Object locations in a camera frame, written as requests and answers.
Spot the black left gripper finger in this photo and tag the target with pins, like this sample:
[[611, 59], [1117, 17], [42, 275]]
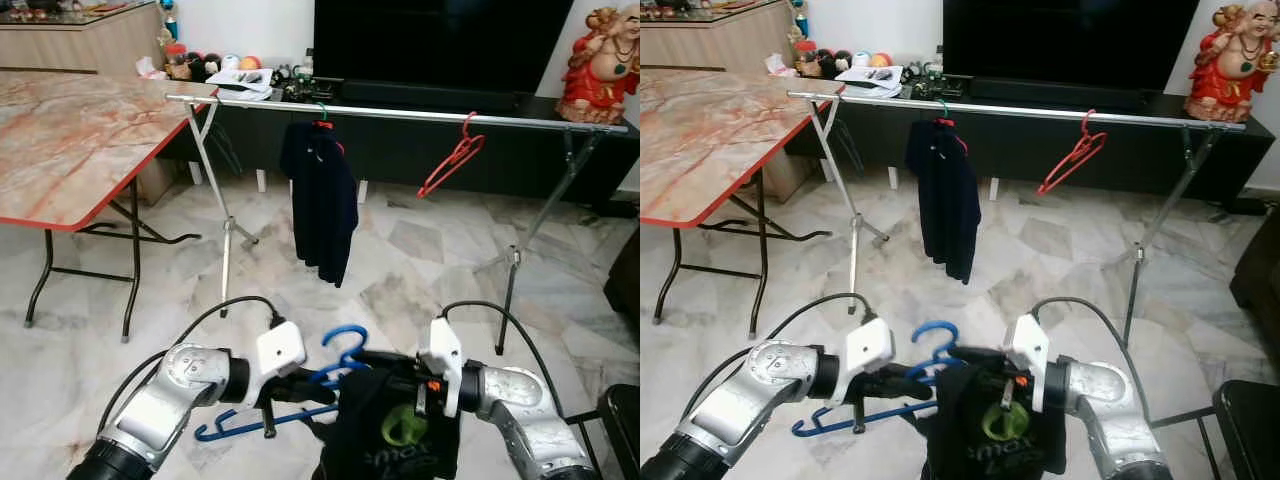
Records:
[[322, 382], [915, 381], [318, 398], [912, 396]]

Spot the blue hanger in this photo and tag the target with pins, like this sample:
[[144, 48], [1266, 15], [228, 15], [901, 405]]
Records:
[[240, 424], [830, 422]]

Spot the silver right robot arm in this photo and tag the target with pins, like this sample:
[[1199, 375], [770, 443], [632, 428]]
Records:
[[520, 400], [1100, 400]]

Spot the red hanger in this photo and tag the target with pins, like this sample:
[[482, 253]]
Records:
[[1088, 133], [468, 135]]

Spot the green hanger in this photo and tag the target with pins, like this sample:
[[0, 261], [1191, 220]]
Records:
[[322, 110], [942, 108]]

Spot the navy shirt red collar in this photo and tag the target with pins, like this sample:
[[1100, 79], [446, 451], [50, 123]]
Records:
[[945, 200], [320, 200]]

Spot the silver clothes rack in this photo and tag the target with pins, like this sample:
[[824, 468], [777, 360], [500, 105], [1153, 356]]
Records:
[[1020, 111], [400, 113]]

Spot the marble folding table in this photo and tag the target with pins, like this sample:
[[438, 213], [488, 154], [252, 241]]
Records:
[[70, 140], [720, 140]]

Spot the black electronic gadgets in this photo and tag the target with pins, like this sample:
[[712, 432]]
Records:
[[295, 85], [925, 83]]

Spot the black soundbar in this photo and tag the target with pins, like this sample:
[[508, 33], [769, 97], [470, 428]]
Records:
[[1060, 92], [430, 95]]

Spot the stack of papers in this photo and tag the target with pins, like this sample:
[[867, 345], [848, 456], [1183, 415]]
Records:
[[240, 82], [868, 80]]

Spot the orange ball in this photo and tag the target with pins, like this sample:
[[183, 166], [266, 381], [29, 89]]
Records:
[[880, 60], [250, 62]]

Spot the white blue ball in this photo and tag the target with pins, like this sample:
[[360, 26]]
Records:
[[861, 59], [231, 61]]

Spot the black round plush toy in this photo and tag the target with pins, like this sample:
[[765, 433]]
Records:
[[835, 62], [207, 63]]

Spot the red-lidded jar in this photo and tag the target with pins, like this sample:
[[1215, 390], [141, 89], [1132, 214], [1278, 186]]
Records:
[[177, 65], [806, 62]]

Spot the tissue box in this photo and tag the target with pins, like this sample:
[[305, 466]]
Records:
[[780, 68], [150, 70]]

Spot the black television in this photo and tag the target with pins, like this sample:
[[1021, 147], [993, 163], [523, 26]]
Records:
[[440, 40], [1070, 40]]

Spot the red laughing Buddha statue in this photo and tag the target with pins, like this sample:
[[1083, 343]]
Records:
[[1225, 70], [600, 70]]

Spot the blue trophy ornament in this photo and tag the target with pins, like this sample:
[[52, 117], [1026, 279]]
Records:
[[798, 18], [168, 20]]

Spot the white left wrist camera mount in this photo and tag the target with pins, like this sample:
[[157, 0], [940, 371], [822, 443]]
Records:
[[870, 348], [282, 348]]

